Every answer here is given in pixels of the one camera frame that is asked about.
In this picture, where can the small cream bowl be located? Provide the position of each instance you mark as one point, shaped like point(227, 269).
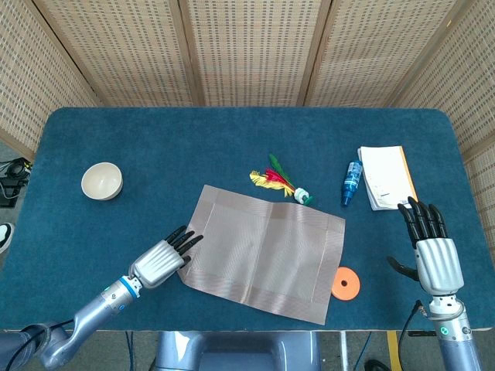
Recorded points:
point(102, 181)

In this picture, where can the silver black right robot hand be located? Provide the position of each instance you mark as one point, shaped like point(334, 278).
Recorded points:
point(439, 263)

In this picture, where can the white booklet with orange spine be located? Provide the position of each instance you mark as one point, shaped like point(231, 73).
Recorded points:
point(386, 178)

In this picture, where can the white shoe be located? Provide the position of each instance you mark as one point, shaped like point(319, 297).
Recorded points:
point(4, 237)

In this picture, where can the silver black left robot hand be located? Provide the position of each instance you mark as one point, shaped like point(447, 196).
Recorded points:
point(158, 263)

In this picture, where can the orange disc with hole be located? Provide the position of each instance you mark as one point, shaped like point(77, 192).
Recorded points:
point(348, 284)

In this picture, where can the small blue bottle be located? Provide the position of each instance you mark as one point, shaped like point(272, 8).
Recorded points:
point(352, 181)

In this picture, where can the black shoe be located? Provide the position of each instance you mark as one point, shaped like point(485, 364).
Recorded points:
point(377, 366)

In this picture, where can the woven bamboo screen panel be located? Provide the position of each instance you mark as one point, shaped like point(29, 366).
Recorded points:
point(379, 50)
point(472, 77)
point(31, 77)
point(251, 50)
point(127, 50)

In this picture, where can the brown woven placemat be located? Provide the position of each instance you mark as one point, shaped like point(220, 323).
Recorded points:
point(263, 251)

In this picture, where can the white table leg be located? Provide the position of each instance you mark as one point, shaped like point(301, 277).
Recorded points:
point(343, 351)

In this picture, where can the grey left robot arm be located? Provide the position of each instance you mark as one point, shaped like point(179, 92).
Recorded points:
point(96, 305)

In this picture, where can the colourful feather shuttlecock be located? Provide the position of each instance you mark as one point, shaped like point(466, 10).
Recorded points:
point(276, 178)

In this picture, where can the blue-grey robot torso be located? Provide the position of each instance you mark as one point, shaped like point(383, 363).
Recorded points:
point(239, 351)

